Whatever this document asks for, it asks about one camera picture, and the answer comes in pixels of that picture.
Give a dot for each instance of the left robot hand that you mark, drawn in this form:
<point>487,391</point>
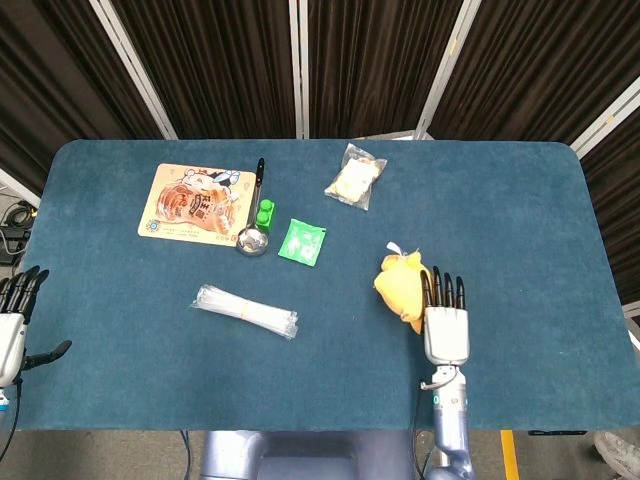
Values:
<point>10,330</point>

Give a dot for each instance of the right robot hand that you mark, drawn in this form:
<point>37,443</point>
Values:
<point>446,330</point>

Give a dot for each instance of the yellow plush duck toy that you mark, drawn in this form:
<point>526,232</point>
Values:
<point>402,290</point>

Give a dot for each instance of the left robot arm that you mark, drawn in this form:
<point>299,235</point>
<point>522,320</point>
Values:
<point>3,415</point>

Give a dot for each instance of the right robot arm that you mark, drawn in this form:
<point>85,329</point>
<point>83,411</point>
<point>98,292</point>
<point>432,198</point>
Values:
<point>452,425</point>

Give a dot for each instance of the green toy building block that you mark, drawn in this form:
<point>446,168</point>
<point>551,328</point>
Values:
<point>265,215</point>

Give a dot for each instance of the blue table cloth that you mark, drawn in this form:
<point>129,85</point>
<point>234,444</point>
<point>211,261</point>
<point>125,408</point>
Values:
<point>320,360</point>

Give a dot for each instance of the green sachet packet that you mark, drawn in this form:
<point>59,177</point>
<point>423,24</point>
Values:
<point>301,242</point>

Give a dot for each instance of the clear bag of snacks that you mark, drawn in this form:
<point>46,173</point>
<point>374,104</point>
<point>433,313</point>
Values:
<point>355,177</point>

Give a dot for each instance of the robot torso base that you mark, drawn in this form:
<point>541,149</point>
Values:
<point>310,455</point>

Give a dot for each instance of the bundle of clear plastic straws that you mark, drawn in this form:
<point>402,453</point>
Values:
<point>247,314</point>

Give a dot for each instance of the orange snack bag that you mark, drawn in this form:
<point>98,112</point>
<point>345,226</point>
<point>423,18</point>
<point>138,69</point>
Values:
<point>195,205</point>

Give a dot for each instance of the folding screen partition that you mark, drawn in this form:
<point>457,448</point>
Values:
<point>320,65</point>

